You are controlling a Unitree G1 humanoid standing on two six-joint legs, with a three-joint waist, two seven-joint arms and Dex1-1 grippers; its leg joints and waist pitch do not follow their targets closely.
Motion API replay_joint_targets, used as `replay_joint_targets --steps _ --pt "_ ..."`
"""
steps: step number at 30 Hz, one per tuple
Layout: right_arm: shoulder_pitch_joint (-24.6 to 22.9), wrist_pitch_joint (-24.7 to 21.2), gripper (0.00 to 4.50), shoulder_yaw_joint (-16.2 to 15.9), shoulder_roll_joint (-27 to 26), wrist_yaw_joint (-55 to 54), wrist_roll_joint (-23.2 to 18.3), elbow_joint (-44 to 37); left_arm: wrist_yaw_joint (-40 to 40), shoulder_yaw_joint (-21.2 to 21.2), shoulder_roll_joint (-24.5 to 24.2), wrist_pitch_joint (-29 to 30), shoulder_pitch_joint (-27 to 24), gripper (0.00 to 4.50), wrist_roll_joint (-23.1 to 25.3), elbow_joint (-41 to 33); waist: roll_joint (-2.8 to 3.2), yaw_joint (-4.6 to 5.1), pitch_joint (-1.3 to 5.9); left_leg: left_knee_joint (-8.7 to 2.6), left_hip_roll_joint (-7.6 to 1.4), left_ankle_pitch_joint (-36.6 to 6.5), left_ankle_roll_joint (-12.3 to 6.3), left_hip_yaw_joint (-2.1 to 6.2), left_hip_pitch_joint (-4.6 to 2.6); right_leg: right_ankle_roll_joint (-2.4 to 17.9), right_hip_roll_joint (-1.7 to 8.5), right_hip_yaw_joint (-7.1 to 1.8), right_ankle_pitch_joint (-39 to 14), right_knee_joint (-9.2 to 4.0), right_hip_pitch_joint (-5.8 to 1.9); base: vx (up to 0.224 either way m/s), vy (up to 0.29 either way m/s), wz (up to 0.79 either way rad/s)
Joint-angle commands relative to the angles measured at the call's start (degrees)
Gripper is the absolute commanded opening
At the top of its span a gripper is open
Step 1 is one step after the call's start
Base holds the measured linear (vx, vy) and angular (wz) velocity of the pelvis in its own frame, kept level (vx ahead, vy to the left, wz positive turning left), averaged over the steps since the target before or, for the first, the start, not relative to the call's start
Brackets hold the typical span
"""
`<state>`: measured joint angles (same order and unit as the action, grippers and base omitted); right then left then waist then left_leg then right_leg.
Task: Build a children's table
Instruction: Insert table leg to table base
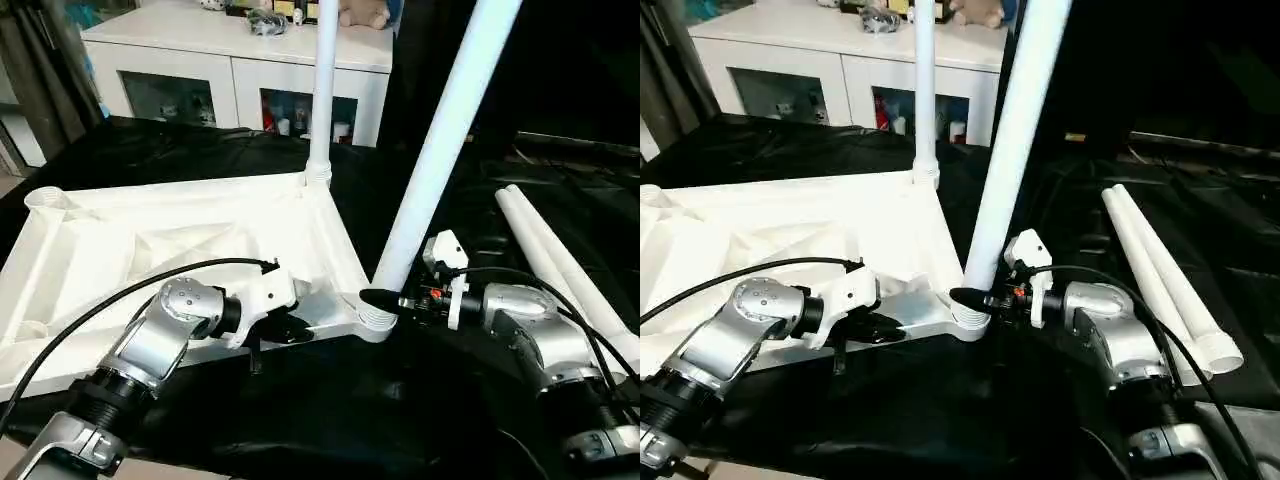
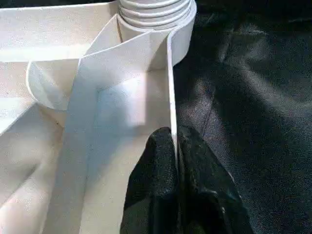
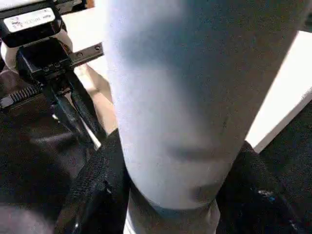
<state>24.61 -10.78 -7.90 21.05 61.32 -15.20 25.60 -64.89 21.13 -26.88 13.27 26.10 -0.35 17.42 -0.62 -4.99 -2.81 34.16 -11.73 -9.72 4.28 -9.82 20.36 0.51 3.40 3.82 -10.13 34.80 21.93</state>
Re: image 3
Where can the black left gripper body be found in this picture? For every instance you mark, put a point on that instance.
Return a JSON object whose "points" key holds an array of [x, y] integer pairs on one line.
{"points": [[44, 56]]}

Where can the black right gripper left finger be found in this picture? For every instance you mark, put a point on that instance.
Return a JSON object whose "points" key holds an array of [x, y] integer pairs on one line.
{"points": [[97, 195]]}

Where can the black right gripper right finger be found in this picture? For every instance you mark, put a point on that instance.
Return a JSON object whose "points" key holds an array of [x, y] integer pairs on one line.
{"points": [[258, 200]]}

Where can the white plastic table leg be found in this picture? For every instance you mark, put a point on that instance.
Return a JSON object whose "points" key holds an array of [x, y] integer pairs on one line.
{"points": [[195, 97]]}

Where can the white plastic table top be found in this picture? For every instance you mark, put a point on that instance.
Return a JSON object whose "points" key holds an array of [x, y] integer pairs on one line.
{"points": [[280, 92]]}

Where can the black work mat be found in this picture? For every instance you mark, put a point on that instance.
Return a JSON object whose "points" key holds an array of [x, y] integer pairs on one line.
{"points": [[29, 158]]}

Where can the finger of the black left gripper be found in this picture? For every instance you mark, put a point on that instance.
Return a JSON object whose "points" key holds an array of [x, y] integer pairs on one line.
{"points": [[85, 114], [63, 109]]}

